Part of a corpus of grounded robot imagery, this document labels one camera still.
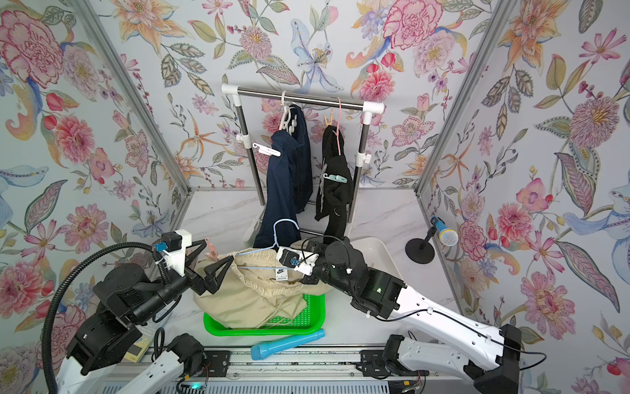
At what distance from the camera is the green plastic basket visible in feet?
2.42

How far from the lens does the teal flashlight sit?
75 cm

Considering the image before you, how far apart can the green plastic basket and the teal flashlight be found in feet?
0.05
